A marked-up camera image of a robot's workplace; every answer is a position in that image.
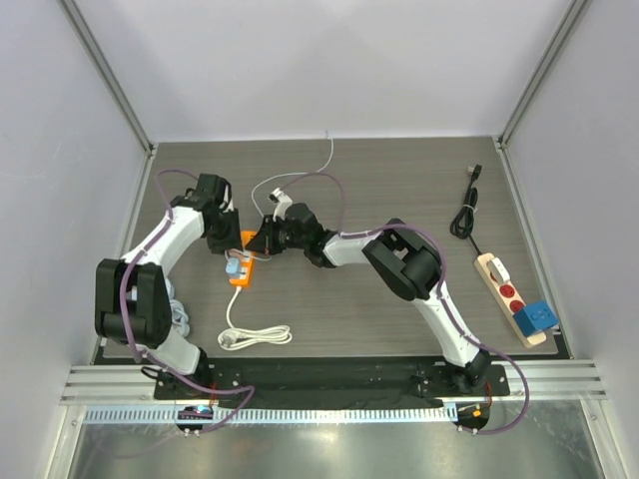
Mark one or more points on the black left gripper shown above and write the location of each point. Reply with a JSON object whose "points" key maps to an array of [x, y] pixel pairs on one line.
{"points": [[233, 240]]}

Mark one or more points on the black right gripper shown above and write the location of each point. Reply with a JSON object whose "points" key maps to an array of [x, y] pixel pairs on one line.
{"points": [[272, 236]]}

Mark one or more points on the orange power strip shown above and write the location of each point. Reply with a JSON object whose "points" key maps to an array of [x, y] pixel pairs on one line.
{"points": [[248, 261]]}

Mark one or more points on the light blue charger plug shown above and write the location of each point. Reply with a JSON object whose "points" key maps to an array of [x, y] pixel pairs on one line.
{"points": [[235, 269]]}

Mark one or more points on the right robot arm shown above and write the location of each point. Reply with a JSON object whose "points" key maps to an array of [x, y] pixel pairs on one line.
{"points": [[408, 264]]}

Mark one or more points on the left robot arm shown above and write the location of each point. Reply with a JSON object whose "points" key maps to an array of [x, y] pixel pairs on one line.
{"points": [[132, 304]]}

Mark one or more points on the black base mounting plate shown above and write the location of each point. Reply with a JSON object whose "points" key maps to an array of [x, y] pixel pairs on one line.
{"points": [[338, 376]]}

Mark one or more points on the beige red power strip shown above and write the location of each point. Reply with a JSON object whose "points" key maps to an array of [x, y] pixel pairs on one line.
{"points": [[508, 299]]}

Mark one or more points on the blue cube adapter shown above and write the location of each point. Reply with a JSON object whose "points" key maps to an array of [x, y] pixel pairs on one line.
{"points": [[534, 318]]}

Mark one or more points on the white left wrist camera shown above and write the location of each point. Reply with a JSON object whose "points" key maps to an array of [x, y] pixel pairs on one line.
{"points": [[228, 202]]}

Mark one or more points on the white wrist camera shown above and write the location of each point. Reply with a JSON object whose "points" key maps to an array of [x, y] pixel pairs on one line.
{"points": [[281, 201], [228, 202]]}

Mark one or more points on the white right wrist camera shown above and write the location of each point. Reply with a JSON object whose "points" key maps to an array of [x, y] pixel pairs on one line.
{"points": [[281, 201]]}

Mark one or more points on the aluminium front rail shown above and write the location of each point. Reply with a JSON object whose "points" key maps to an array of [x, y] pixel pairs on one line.
{"points": [[534, 379]]}

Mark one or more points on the white slotted cable duct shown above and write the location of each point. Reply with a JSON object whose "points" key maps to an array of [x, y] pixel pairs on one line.
{"points": [[202, 415]]}

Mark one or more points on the left aluminium frame post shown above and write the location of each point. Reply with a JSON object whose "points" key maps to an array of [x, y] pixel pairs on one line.
{"points": [[88, 40]]}

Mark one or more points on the aluminium frame post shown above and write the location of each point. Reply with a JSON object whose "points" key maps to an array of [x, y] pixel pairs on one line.
{"points": [[558, 41], [88, 40]]}

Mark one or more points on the right aluminium frame post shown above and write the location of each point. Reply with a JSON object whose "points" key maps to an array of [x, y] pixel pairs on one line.
{"points": [[558, 41]]}

